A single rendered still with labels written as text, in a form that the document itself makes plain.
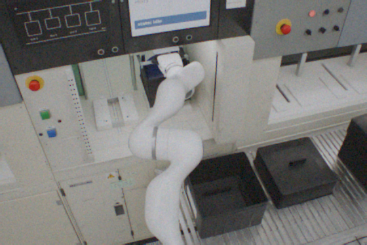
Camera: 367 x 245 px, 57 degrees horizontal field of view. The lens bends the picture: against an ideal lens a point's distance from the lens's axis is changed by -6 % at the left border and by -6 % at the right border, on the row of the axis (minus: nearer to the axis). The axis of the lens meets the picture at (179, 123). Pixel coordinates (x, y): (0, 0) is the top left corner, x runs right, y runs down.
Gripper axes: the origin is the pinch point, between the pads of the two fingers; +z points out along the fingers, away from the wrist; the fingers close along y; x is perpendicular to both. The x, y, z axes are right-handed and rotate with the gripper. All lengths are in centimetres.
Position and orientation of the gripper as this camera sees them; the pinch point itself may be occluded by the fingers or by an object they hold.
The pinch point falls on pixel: (164, 52)
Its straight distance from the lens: 168.2
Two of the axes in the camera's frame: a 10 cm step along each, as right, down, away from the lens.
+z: -2.9, -6.6, 6.9
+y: 9.6, -2.1, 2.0
